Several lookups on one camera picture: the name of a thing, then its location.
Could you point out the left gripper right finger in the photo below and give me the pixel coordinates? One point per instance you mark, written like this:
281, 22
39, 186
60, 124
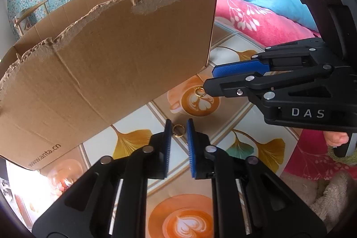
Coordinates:
249, 200

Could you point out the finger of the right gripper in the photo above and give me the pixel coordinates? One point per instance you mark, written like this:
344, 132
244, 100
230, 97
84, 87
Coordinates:
255, 66
231, 86

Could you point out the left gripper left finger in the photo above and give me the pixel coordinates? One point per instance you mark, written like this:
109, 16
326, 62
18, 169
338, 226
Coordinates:
109, 199

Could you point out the person right hand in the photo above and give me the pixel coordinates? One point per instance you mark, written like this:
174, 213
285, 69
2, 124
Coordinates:
335, 139

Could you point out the pink floral blanket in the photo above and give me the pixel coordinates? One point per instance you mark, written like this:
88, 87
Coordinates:
308, 157

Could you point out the patterned tile table mat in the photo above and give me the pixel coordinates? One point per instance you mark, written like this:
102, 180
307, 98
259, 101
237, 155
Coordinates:
179, 205

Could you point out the white fluffy towel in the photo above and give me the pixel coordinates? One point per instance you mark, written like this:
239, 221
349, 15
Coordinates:
328, 199

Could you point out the brown cardboard box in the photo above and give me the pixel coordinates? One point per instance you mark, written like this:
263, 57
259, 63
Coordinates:
90, 63

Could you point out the wooden chair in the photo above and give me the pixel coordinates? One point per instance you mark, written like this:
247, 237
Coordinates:
22, 23

